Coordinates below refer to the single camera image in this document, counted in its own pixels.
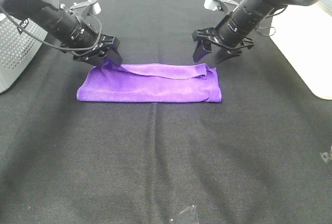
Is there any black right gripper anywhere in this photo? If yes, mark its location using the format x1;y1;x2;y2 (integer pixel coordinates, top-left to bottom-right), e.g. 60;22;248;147
192;27;255;64

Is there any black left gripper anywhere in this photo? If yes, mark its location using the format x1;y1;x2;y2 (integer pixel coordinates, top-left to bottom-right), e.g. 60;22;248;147
73;34;122;67

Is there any purple microfiber towel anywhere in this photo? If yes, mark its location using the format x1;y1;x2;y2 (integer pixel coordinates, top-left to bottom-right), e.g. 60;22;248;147
76;62;222;103

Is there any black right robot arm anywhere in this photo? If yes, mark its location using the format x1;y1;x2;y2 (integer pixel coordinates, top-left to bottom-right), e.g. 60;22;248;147
192;0;318;62

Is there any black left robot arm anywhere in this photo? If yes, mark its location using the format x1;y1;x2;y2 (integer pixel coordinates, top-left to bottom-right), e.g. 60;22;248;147
1;0;122;67

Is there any grey perforated basket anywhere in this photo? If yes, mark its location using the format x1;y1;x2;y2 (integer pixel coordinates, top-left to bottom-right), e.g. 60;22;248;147
0;13;42;93

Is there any white box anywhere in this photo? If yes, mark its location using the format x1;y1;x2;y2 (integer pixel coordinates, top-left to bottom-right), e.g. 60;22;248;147
271;0;331;100

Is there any black table cloth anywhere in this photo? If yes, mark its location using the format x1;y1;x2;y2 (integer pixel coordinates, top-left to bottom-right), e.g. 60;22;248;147
0;0;332;224

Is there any clear tape strip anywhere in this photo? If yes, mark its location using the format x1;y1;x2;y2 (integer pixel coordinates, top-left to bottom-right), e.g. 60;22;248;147
320;148;332;164

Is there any clear tape bottom centre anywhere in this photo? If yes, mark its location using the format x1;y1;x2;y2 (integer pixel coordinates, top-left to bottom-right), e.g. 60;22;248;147
169;205;199;224

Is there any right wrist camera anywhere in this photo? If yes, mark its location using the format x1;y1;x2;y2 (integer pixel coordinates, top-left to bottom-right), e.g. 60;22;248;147
203;0;238;13

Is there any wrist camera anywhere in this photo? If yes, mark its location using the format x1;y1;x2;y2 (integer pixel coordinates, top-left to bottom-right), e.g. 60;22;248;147
203;0;238;13
70;0;102;17

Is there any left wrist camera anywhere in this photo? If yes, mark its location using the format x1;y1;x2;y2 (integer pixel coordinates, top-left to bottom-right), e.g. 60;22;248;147
70;0;102;17

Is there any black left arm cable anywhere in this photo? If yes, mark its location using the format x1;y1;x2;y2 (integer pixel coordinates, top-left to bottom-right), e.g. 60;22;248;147
0;6;104;52

